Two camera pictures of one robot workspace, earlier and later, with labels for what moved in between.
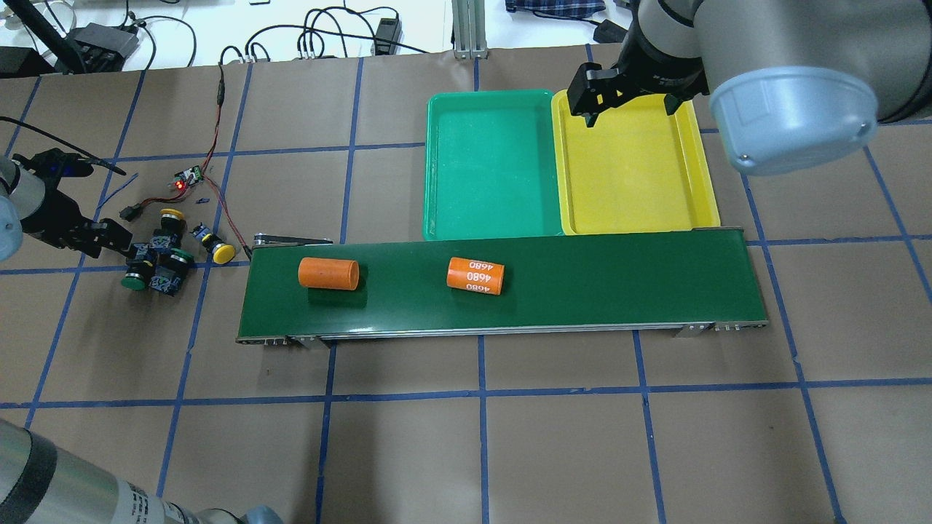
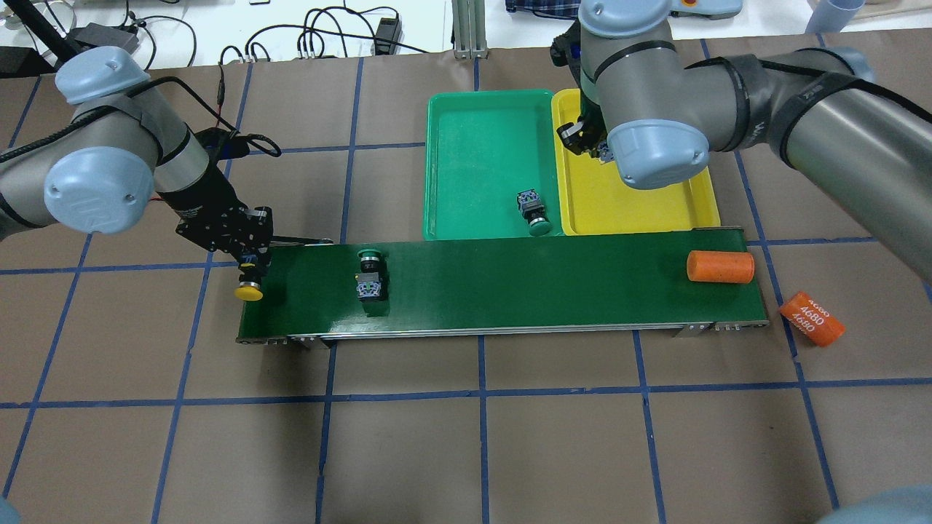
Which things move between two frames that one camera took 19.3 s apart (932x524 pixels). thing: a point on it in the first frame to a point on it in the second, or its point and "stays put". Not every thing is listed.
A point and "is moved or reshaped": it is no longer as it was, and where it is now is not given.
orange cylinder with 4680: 475,275 to 802,312
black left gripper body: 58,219 to 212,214
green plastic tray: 491,165 stays put
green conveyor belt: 665,282 stays put
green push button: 170,269 to 532,209
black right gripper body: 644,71 to 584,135
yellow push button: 223,253 is moved or reshaped
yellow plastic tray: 638,168 stays put
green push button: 139,268 to 373,284
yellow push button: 172,223 to 249,288
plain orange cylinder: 328,274 to 720,266
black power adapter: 388,37 stays put
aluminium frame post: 469,29 stays put
